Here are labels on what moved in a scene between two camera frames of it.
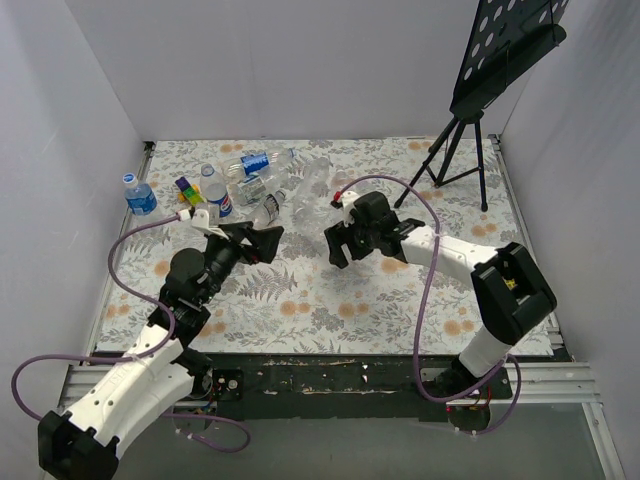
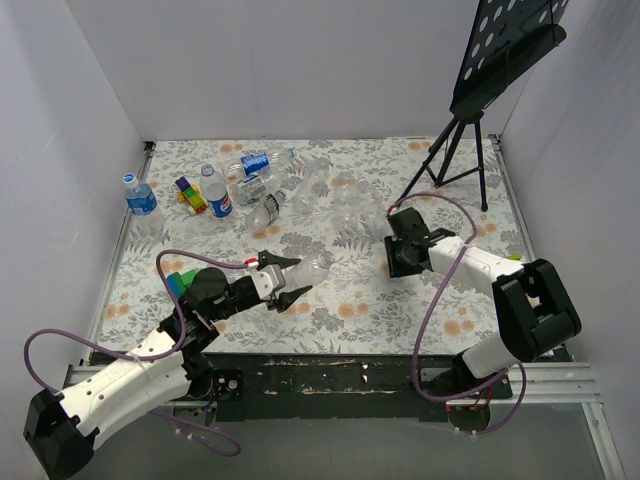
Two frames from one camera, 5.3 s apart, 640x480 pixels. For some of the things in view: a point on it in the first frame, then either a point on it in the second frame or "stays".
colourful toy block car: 189,193 stays
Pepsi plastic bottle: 216,190 stays
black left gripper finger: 237,231 -> 266,258
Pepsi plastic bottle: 258,162 stays
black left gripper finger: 266,241 -> 285,299
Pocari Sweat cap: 128,178 stays
